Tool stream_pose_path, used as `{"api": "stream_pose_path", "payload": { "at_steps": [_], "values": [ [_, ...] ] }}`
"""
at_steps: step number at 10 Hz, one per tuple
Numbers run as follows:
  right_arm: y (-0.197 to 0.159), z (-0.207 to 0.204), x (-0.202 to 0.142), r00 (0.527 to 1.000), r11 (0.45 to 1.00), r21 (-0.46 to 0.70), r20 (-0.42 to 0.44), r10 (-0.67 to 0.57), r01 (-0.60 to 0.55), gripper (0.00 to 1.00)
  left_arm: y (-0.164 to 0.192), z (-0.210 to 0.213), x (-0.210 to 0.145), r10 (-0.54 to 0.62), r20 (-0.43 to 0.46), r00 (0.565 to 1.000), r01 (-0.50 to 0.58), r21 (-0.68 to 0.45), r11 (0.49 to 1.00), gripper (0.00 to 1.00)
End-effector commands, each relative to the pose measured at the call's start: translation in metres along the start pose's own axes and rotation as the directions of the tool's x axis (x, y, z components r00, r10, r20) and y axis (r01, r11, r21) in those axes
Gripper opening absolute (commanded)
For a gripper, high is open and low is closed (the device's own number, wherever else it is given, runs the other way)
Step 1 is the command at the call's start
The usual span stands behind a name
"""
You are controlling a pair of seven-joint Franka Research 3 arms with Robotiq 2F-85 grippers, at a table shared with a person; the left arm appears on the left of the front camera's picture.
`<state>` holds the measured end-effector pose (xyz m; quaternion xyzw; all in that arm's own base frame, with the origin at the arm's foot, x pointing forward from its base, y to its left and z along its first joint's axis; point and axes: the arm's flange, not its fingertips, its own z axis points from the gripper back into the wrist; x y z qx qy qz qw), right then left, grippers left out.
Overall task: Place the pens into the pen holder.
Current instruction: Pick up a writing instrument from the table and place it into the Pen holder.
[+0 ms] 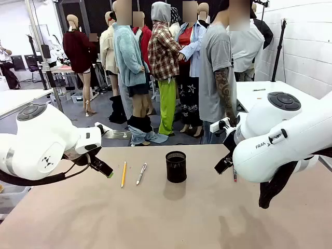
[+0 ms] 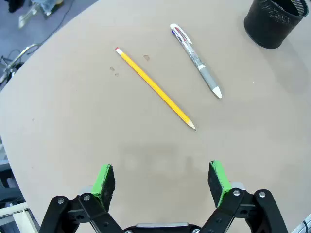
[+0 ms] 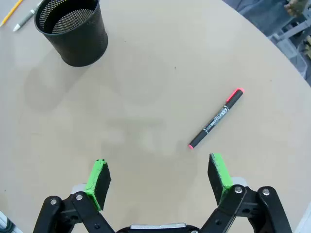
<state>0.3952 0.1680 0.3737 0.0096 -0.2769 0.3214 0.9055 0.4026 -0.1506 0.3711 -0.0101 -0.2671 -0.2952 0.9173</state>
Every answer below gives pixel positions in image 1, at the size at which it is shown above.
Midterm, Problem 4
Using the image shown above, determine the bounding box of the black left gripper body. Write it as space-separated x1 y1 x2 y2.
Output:
63 146 103 167

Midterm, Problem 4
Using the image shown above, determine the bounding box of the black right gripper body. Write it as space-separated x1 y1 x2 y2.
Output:
223 123 237 156

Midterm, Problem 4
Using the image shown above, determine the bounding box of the yellow pencil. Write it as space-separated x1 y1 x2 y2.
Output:
120 161 128 189

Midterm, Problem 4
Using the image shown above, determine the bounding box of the silver ballpoint pen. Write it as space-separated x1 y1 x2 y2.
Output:
135 162 148 186

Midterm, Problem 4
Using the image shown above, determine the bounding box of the tattooed right forearm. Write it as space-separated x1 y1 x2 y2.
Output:
214 67 237 122

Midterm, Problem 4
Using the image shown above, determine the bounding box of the black mesh pen holder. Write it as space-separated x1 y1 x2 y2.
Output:
165 150 187 184

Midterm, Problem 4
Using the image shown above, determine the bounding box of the white side table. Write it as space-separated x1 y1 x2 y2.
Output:
0 89 54 119
235 80 332 115

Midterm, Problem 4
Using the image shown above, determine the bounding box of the person in grey t-shirt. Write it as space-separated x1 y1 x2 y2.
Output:
198 0 238 145

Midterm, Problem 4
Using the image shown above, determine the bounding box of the clear plastic storage bin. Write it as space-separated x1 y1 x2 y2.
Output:
0 181 32 209

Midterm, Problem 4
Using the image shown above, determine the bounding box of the mannequin in blue shirt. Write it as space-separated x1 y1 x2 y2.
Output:
177 1 208 137

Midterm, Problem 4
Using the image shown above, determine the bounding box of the mannequin in white shirt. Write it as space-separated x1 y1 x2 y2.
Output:
227 20 266 81

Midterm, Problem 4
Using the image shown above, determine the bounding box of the black tripod stand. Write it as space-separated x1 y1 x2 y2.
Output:
271 18 288 82
26 34 49 90

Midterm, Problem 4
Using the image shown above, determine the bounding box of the mannequin in plaid shirt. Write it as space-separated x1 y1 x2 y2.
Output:
147 1 183 136

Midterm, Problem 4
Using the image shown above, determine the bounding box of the mannequin in blue fleece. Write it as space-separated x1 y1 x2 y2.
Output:
112 0 154 146

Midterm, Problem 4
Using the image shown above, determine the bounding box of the mannequin in maroon sweater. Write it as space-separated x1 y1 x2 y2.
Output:
62 14 99 115

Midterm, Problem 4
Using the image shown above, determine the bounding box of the mannequin in cream jacket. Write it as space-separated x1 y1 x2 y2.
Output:
99 11 120 97

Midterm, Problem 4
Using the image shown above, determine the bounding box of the mannequin in black jacket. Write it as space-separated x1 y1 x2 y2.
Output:
251 2 274 50

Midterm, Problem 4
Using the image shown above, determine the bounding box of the seated person in background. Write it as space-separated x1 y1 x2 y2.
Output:
0 40 21 90

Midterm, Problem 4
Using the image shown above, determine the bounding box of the mannequin in black clothes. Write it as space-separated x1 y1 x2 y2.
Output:
197 2 210 29

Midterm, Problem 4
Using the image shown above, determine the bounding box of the mannequin in red jacket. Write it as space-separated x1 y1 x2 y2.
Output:
132 11 153 76

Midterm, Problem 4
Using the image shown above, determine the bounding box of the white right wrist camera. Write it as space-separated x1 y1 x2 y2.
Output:
210 117 231 133

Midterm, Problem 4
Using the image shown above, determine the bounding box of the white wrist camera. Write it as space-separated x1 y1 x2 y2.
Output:
210 117 231 133
94 121 114 136

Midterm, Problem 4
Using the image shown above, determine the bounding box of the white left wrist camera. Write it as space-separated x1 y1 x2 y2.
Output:
94 121 114 136

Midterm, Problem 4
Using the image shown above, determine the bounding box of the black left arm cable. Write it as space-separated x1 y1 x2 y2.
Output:
0 154 93 187

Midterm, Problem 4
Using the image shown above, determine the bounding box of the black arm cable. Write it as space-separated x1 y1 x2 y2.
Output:
0 154 93 187
258 154 320 210

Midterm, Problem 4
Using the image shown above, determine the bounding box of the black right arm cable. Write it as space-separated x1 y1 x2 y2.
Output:
258 154 320 210

